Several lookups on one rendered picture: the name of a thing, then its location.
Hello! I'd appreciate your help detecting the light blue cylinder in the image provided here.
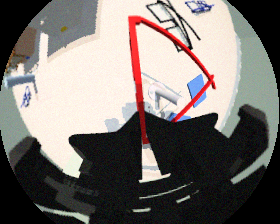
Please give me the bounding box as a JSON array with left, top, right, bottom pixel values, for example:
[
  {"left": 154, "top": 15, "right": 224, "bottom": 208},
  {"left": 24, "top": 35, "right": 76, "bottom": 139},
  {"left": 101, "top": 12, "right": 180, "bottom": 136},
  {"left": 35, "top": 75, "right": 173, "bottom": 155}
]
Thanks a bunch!
[{"left": 5, "top": 73, "right": 36, "bottom": 88}]

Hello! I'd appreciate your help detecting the blue flat square pad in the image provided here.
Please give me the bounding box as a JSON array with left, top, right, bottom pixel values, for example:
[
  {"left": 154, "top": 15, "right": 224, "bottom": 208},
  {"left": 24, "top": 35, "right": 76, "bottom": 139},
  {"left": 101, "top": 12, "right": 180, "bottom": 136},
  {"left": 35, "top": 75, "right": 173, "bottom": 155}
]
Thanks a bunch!
[
  {"left": 186, "top": 73, "right": 206, "bottom": 108},
  {"left": 167, "top": 113, "right": 191, "bottom": 122}
]

